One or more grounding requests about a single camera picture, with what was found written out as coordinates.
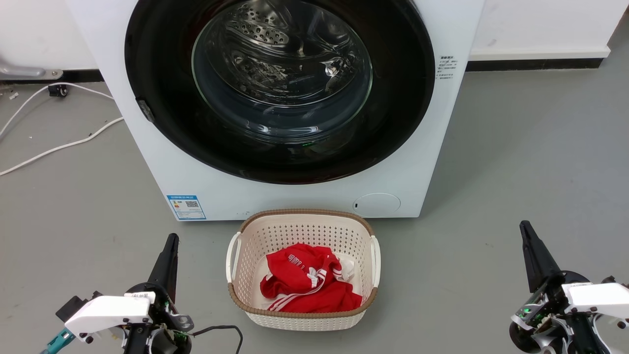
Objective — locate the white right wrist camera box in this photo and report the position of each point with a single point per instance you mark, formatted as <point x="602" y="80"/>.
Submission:
<point x="599" y="297"/>

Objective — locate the round white filter cover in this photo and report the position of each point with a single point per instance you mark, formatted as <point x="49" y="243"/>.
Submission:
<point x="376" y="203"/>

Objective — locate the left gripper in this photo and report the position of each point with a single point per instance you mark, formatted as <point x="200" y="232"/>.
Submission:
<point x="159" y="319"/>

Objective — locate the white front-load washing machine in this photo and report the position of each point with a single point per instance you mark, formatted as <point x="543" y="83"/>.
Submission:
<point x="295" y="199"/>

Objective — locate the cream perforated laundry basket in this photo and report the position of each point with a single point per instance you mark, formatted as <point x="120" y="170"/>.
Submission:
<point x="295" y="230"/>

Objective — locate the small black floor plug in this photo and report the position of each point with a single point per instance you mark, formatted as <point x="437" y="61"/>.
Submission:
<point x="58" y="90"/>

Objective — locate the red garment with white stripes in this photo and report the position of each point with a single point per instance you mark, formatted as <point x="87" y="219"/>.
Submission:
<point x="314" y="295"/>

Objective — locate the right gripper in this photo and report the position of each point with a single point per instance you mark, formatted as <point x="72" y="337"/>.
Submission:
<point x="548" y="319"/>

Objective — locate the steel washer drum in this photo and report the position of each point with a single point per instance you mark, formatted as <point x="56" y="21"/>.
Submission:
<point x="265" y="32"/>

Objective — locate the round black glass washer door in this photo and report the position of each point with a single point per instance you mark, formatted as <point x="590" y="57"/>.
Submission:
<point x="162" y="103"/>

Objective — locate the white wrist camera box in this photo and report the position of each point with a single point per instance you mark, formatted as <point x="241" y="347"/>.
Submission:
<point x="599" y="297"/>
<point x="108" y="312"/>

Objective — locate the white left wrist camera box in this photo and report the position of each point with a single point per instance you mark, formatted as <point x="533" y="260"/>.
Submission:
<point x="108" y="312"/>

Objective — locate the blue energy label sticker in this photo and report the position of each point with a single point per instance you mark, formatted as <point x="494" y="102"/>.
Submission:
<point x="186" y="207"/>

